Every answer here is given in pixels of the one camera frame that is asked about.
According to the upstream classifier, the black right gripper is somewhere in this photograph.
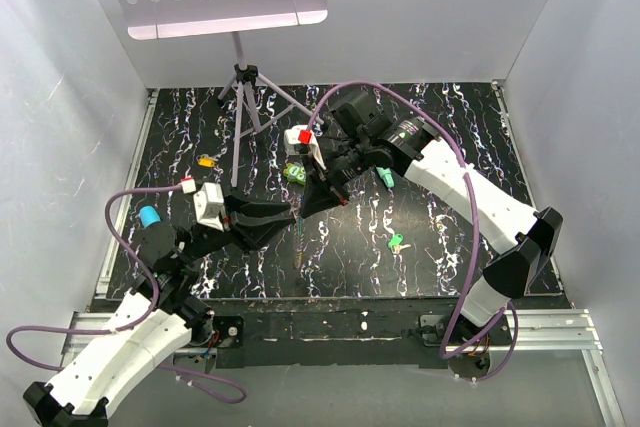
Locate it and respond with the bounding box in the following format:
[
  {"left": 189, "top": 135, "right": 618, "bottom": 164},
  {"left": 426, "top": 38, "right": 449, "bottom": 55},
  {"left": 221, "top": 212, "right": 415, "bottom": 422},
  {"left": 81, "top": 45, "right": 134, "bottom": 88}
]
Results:
[{"left": 298, "top": 135, "right": 373, "bottom": 219}]

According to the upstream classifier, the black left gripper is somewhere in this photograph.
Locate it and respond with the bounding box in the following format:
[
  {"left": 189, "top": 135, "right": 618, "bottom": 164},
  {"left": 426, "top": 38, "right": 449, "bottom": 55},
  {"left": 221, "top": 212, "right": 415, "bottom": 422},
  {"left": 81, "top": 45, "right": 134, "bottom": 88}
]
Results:
[{"left": 177, "top": 187, "right": 295, "bottom": 266}]

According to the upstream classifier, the green tagged key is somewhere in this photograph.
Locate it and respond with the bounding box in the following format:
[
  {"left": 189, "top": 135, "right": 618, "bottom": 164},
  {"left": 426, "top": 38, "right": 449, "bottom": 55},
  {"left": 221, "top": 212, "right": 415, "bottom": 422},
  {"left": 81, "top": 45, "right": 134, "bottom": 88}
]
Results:
[{"left": 387, "top": 233, "right": 410, "bottom": 255}]

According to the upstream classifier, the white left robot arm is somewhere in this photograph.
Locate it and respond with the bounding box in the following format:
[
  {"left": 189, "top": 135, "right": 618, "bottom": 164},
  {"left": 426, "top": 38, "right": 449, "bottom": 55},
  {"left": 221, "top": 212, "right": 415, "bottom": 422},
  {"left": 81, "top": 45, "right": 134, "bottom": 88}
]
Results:
[{"left": 23, "top": 183, "right": 295, "bottom": 426}]

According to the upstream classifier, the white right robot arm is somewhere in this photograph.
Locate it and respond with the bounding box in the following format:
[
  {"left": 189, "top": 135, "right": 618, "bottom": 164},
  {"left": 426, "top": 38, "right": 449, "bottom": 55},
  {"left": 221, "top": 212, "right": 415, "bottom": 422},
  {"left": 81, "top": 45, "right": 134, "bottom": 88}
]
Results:
[{"left": 284, "top": 90, "right": 563, "bottom": 345}]

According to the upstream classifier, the green owl toy block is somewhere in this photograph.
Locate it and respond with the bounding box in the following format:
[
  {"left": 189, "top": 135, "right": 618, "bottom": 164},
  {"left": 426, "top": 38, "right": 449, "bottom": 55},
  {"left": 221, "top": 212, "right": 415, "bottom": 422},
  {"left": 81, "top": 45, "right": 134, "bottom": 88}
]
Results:
[{"left": 284, "top": 162, "right": 306, "bottom": 185}]

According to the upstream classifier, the small black white key fob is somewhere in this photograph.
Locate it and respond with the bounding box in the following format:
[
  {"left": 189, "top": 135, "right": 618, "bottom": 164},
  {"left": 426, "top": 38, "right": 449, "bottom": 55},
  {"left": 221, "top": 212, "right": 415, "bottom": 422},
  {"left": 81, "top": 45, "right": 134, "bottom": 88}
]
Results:
[{"left": 180, "top": 179, "right": 196, "bottom": 193}]

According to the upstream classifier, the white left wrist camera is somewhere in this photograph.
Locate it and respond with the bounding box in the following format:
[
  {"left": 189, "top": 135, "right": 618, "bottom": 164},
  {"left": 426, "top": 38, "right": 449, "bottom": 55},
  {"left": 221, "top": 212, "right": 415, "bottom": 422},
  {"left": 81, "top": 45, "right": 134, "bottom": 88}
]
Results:
[{"left": 180, "top": 177, "right": 226, "bottom": 232}]

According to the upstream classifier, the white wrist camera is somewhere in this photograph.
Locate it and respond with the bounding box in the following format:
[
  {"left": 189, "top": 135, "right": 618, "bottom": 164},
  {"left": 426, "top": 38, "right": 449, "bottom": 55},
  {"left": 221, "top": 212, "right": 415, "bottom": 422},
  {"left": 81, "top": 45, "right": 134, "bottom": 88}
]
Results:
[
  {"left": 284, "top": 125, "right": 326, "bottom": 170},
  {"left": 180, "top": 177, "right": 226, "bottom": 232}
]

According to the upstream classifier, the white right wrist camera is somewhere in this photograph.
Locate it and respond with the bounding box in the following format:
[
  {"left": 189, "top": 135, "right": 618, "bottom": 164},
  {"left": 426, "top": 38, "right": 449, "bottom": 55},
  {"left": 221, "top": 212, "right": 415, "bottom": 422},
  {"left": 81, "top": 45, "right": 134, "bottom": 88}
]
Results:
[{"left": 284, "top": 125, "right": 326, "bottom": 170}]

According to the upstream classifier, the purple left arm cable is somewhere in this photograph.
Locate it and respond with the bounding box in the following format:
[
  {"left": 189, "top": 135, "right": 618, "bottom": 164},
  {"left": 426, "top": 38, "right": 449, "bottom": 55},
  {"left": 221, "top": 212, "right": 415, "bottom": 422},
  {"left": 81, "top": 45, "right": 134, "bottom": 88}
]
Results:
[{"left": 5, "top": 184, "right": 249, "bottom": 404}]

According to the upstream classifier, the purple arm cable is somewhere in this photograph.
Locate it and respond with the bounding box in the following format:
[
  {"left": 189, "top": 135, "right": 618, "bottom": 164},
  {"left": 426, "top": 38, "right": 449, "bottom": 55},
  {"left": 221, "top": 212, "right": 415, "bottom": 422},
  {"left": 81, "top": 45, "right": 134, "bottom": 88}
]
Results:
[
  {"left": 305, "top": 79, "right": 520, "bottom": 382},
  {"left": 5, "top": 184, "right": 249, "bottom": 404}
]

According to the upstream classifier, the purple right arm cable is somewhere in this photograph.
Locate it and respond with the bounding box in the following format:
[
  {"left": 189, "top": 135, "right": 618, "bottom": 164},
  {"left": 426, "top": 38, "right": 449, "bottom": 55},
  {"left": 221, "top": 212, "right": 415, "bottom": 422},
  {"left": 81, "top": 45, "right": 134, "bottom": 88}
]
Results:
[{"left": 305, "top": 79, "right": 520, "bottom": 382}]

